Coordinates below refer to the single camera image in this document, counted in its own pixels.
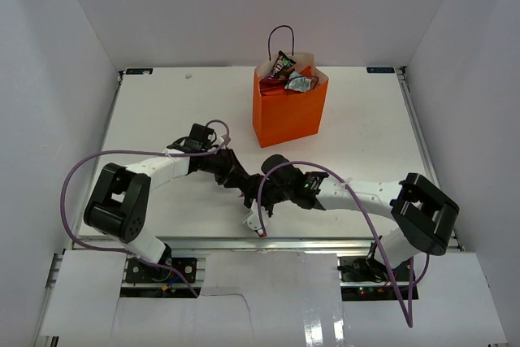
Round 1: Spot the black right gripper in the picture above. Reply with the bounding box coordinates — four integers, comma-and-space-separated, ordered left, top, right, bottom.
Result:
240, 172, 293, 217

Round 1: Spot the orange and cream chips bag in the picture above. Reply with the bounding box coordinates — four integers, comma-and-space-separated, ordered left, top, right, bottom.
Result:
259, 66, 319, 96

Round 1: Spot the silver snack packet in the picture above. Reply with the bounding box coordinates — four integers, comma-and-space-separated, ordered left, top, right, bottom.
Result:
284, 72, 313, 93

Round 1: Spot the brown M&M's candy packet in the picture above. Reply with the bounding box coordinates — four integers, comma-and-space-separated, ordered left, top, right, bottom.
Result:
267, 50, 296, 79

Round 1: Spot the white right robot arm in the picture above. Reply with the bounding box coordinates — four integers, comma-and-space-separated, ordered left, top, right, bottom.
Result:
240, 154, 460, 281

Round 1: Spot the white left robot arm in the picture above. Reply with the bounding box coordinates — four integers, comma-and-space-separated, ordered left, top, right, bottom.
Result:
84, 147, 258, 281

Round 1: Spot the orange paper bag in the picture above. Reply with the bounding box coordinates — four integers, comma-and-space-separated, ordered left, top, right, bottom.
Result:
252, 50, 329, 148

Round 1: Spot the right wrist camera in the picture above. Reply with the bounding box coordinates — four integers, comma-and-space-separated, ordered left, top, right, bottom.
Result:
242, 201, 267, 238

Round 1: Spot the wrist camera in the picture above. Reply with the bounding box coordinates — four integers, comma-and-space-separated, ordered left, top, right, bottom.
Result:
242, 201, 267, 238
167, 124, 223, 154

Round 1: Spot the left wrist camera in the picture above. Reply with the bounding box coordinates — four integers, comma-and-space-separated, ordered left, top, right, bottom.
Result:
167, 124, 223, 154

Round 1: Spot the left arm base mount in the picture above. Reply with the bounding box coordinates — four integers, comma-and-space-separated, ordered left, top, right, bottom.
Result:
121, 257, 200, 298

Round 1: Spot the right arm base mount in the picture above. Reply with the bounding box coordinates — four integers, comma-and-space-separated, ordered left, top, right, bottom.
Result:
337, 253, 418, 302

